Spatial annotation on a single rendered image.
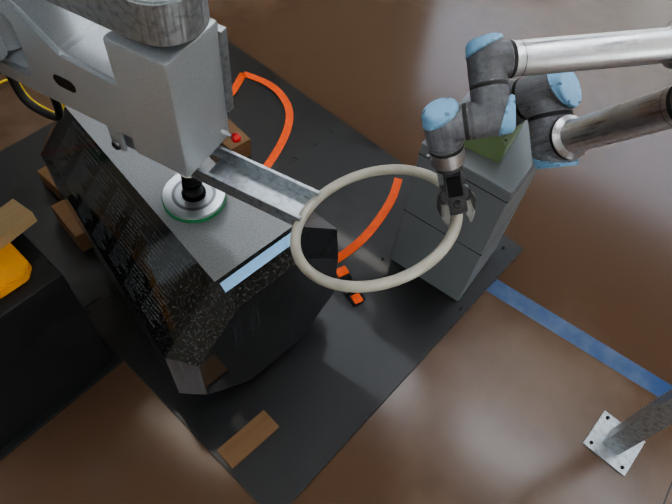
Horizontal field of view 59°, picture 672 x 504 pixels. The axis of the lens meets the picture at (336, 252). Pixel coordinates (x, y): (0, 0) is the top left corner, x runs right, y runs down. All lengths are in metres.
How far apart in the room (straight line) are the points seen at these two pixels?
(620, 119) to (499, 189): 0.58
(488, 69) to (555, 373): 1.81
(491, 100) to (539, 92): 0.75
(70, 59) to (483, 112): 1.13
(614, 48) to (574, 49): 0.10
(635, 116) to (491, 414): 1.46
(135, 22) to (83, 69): 0.36
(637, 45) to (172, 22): 1.10
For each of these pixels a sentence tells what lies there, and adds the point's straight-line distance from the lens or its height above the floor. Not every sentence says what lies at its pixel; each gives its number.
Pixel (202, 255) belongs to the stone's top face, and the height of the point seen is 0.83.
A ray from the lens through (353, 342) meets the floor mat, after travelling 2.79.
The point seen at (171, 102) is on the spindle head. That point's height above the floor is 1.43.
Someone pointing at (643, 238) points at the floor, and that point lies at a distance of 3.63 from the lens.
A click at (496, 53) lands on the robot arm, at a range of 1.51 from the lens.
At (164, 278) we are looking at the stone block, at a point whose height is 0.73.
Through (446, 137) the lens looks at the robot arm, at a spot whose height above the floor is 1.51.
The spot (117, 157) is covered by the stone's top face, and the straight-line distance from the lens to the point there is 2.37.
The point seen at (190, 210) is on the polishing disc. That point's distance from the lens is 2.09.
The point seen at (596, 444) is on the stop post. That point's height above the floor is 0.01.
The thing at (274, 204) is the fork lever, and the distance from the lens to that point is 1.77.
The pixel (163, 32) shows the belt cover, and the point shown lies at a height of 1.63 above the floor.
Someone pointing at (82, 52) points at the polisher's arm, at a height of 1.41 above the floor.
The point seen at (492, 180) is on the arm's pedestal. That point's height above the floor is 0.85.
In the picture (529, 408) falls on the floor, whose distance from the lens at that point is 2.88.
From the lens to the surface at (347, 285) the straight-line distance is 1.52.
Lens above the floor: 2.53
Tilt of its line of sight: 56 degrees down
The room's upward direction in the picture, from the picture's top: 7 degrees clockwise
